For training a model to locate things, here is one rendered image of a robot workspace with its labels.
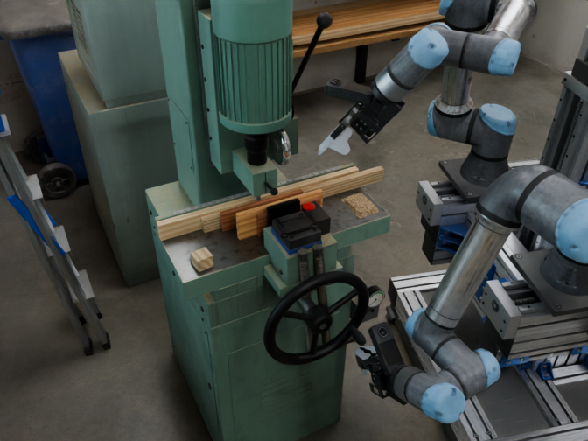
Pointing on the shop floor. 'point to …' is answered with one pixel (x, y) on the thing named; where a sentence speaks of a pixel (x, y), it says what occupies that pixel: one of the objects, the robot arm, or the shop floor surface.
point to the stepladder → (49, 243)
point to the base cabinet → (255, 368)
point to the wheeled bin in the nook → (45, 88)
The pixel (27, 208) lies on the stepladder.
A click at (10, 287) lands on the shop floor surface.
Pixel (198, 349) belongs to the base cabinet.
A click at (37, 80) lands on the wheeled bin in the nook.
